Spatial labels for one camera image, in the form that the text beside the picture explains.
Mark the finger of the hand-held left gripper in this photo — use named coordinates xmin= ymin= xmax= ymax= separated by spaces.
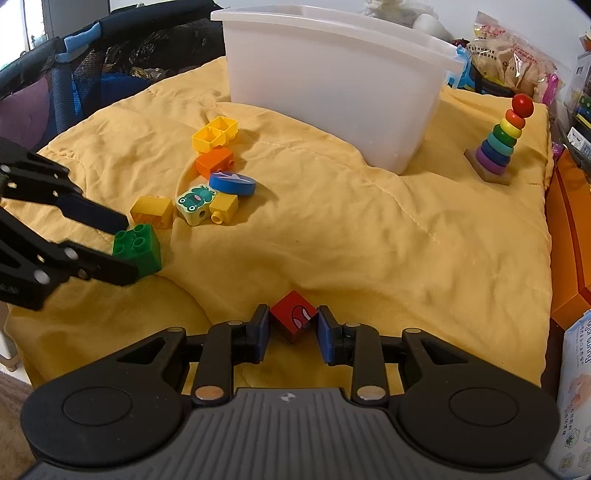
xmin=0 ymin=137 xmax=131 ymax=234
xmin=0 ymin=207 xmax=140 ymax=288

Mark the red cube with face print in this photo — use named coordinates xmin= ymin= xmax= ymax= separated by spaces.
xmin=269 ymin=291 xmax=319 ymax=344

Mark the frog print block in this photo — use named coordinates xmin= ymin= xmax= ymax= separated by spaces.
xmin=175 ymin=184 xmax=218 ymax=227

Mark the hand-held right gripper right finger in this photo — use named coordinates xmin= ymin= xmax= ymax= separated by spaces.
xmin=318 ymin=305 xmax=482 ymax=407

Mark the white wipes pack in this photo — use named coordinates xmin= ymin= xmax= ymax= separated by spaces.
xmin=554 ymin=311 xmax=591 ymax=480

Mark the white plastic bin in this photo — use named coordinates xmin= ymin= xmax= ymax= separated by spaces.
xmin=210 ymin=4 xmax=465 ymax=175

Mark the clear bag of snacks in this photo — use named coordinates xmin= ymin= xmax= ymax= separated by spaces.
xmin=466 ymin=11 xmax=557 ymax=100

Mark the orange storage box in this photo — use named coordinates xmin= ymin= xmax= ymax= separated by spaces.
xmin=545 ymin=145 xmax=591 ymax=328

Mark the yellow blanket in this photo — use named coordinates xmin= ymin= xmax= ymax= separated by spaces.
xmin=4 ymin=56 xmax=554 ymax=393

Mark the small yellow building block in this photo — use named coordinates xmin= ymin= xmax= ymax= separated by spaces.
xmin=210 ymin=194 xmax=240 ymax=225

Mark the purple cloth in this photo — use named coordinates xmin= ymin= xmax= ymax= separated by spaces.
xmin=0 ymin=74 xmax=51 ymax=139

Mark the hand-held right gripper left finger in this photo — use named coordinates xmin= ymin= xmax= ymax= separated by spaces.
xmin=108 ymin=304 xmax=271 ymax=407

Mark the cluttered white shelf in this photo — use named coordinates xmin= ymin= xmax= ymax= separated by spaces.
xmin=554 ymin=28 xmax=591 ymax=171

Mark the pink packet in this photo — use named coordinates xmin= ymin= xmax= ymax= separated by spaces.
xmin=536 ymin=71 xmax=561 ymax=104

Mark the bright window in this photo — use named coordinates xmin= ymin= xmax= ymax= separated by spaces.
xmin=18 ymin=0 xmax=51 ymax=51

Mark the green studded building block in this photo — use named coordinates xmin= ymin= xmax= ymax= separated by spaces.
xmin=112 ymin=224 xmax=163 ymax=277

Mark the orange building block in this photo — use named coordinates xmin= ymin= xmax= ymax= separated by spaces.
xmin=195 ymin=148 xmax=235 ymax=178

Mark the yellow hollow building block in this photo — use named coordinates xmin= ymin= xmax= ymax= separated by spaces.
xmin=191 ymin=115 xmax=239 ymax=154

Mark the blue oval disc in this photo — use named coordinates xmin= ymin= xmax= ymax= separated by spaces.
xmin=209 ymin=171 xmax=257 ymax=197

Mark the dark blue mesh playpen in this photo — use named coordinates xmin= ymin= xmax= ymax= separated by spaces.
xmin=0 ymin=7 xmax=227 ymax=148

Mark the rainbow ring stacker toy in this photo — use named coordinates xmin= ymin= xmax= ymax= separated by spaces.
xmin=464 ymin=93 xmax=535 ymax=185

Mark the light blue toy package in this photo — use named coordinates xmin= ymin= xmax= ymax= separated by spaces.
xmin=450 ymin=44 xmax=472 ymax=89

